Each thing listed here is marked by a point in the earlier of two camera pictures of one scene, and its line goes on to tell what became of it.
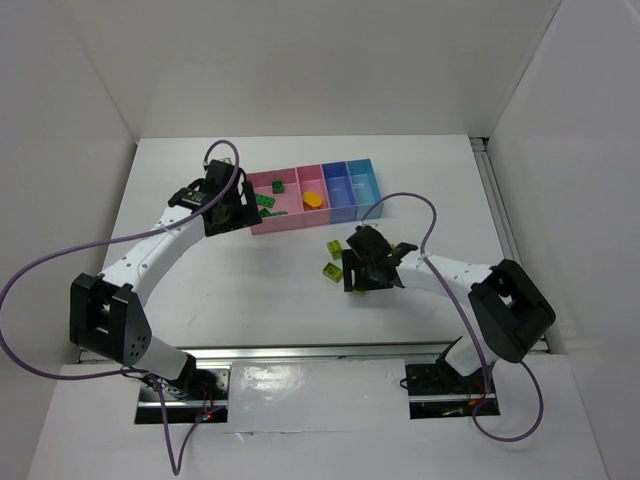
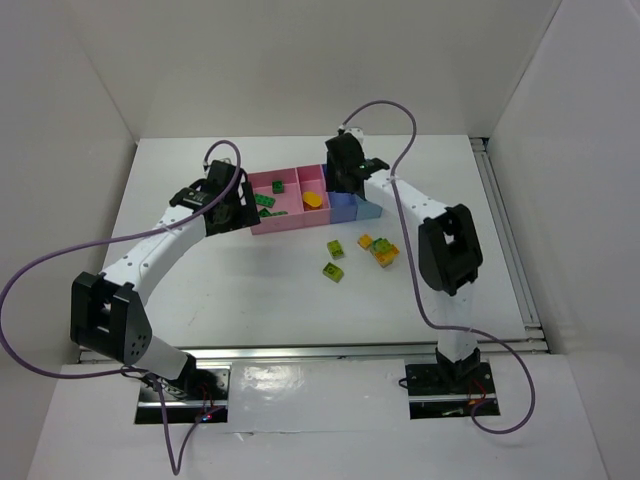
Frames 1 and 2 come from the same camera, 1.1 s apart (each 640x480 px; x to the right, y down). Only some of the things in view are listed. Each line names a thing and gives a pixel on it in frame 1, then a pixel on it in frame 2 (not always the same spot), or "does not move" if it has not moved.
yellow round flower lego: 312,198 does not move
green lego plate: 265,200 does not move
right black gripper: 357,273 -> 340,181
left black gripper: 245,201 does not move
